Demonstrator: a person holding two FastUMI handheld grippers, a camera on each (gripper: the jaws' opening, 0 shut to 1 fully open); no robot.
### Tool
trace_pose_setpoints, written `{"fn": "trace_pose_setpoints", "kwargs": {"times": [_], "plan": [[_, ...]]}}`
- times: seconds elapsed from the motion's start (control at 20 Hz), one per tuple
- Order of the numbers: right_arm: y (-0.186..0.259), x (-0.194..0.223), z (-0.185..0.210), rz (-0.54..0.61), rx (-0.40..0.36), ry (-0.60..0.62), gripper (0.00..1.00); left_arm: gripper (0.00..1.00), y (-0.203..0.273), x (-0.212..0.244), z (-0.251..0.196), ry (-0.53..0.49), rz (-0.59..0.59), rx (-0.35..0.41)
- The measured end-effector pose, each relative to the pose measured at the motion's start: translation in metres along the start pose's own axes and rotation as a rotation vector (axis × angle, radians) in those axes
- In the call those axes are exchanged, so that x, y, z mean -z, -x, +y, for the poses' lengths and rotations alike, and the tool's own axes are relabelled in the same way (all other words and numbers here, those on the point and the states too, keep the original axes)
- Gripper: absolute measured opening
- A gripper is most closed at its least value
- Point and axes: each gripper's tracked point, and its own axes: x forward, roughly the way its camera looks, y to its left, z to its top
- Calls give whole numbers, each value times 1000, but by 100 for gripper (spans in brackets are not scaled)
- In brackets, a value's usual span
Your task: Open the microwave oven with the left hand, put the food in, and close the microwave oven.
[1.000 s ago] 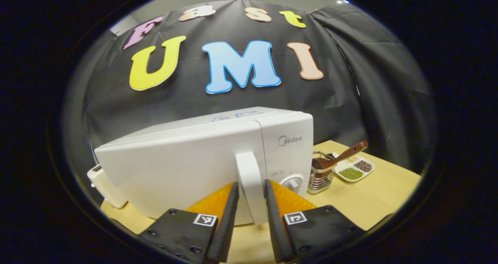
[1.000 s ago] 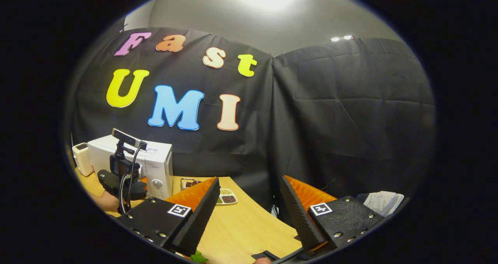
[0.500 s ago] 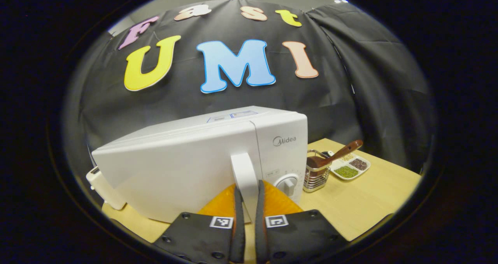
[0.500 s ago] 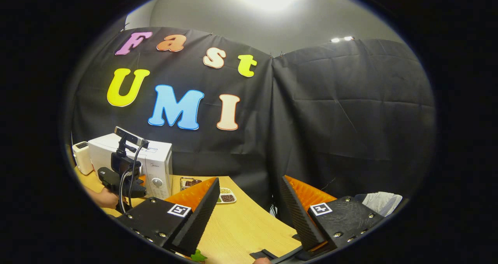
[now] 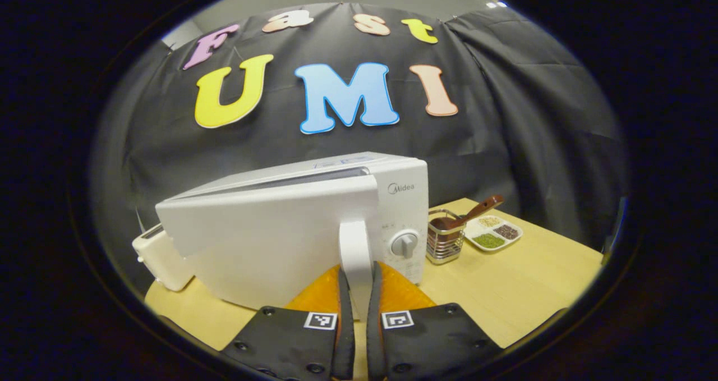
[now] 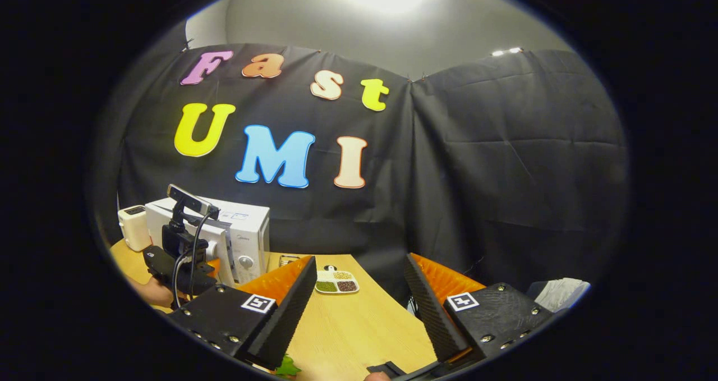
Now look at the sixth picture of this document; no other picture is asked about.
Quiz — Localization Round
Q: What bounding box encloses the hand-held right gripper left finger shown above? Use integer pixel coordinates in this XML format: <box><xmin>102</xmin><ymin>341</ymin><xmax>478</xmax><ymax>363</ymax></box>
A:
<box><xmin>167</xmin><ymin>255</ymin><xmax>318</xmax><ymax>370</ymax></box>

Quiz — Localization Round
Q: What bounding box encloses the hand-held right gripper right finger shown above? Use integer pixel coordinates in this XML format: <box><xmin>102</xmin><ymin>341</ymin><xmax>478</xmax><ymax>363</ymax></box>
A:
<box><xmin>405</xmin><ymin>252</ymin><xmax>556</xmax><ymax>364</ymax></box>

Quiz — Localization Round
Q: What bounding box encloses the sandwich with green lettuce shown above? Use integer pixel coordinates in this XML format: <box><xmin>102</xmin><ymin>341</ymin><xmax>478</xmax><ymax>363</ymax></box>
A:
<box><xmin>274</xmin><ymin>355</ymin><xmax>302</xmax><ymax>378</ymax></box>

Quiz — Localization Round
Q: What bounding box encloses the white microwave oven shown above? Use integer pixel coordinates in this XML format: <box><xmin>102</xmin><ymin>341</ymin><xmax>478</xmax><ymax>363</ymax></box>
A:
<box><xmin>145</xmin><ymin>197</ymin><xmax>271</xmax><ymax>287</ymax></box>

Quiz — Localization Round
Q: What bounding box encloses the white toaster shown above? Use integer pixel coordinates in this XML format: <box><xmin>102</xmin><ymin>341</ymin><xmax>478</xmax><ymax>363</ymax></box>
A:
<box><xmin>118</xmin><ymin>205</ymin><xmax>152</xmax><ymax>253</ymax></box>

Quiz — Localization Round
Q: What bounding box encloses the white divided dish of grains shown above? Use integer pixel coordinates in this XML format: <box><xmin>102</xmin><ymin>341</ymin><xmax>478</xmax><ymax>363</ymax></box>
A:
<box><xmin>314</xmin><ymin>269</ymin><xmax>360</xmax><ymax>295</ymax></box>

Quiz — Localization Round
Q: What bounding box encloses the grey cloth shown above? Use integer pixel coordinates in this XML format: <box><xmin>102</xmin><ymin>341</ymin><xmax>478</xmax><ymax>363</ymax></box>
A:
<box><xmin>527</xmin><ymin>278</ymin><xmax>591</xmax><ymax>313</ymax></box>

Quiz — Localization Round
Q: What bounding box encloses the black cable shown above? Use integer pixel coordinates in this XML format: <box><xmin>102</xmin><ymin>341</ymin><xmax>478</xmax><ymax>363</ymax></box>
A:
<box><xmin>173</xmin><ymin>212</ymin><xmax>213</xmax><ymax>309</ymax></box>

